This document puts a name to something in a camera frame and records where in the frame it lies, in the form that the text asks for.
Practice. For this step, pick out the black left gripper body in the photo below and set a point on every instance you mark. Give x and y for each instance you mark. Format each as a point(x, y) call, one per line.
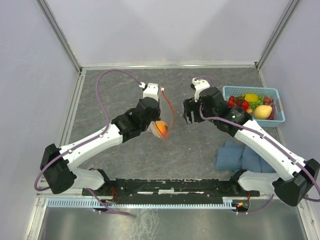
point(155, 117)

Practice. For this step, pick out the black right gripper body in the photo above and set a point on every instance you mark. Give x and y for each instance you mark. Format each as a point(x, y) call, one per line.
point(190, 105)

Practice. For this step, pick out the orange peach fruit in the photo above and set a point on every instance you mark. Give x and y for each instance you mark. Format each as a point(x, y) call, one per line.
point(161, 128)

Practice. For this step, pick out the clear zip bag orange zipper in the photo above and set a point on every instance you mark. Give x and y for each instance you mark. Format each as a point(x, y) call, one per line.
point(167, 114)

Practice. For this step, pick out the yellow mango fruit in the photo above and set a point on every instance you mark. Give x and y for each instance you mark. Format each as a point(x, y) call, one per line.
point(262, 112)

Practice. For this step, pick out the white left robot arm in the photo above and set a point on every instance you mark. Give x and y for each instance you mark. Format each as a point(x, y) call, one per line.
point(59, 165)

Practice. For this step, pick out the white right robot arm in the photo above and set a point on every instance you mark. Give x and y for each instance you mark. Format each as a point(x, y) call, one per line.
point(294, 176)

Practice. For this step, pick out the red cherry bunch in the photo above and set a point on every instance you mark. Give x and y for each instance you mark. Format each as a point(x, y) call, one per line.
point(241, 102)

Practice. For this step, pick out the yellow lemon fruit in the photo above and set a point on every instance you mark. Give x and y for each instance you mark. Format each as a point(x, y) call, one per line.
point(251, 98)

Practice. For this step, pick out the green grape bunch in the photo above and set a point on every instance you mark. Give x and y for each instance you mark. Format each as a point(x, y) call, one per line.
point(255, 104)

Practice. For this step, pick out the purple grape bunch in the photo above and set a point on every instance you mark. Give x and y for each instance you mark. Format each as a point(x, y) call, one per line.
point(270, 102)

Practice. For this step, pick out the blue cloth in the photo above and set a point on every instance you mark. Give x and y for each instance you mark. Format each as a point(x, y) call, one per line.
point(235, 157)

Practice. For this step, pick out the light blue plastic basket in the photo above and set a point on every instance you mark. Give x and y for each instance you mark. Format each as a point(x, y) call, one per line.
point(237, 91)

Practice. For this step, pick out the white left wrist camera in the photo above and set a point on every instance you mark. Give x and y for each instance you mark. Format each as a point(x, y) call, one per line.
point(150, 90)

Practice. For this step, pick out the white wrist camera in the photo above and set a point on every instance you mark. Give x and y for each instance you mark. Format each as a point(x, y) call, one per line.
point(199, 85)
point(150, 90)

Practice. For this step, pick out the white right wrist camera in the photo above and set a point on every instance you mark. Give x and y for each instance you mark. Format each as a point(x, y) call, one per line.
point(199, 85)

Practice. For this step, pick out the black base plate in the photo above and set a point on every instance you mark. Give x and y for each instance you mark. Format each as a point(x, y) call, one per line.
point(172, 191)

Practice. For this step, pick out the aluminium frame rail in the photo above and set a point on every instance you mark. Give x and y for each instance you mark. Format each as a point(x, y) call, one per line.
point(69, 193)

